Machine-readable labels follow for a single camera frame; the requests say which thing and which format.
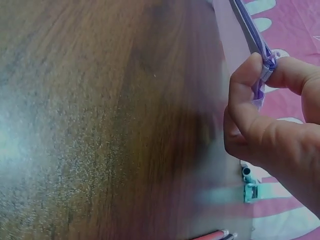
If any lilac zipper pencil case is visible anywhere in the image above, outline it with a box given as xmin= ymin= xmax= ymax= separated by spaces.
xmin=208 ymin=0 xmax=282 ymax=112

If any red pen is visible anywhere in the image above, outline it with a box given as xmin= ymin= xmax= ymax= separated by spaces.
xmin=196 ymin=230 xmax=227 ymax=240

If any person's right hand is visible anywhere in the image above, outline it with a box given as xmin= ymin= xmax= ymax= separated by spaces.
xmin=223 ymin=52 xmax=320 ymax=219

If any grey pen cap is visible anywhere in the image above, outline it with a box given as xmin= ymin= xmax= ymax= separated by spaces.
xmin=240 ymin=165 xmax=253 ymax=184

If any teal pencil sharpener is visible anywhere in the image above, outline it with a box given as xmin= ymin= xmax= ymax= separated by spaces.
xmin=242 ymin=183 xmax=260 ymax=201

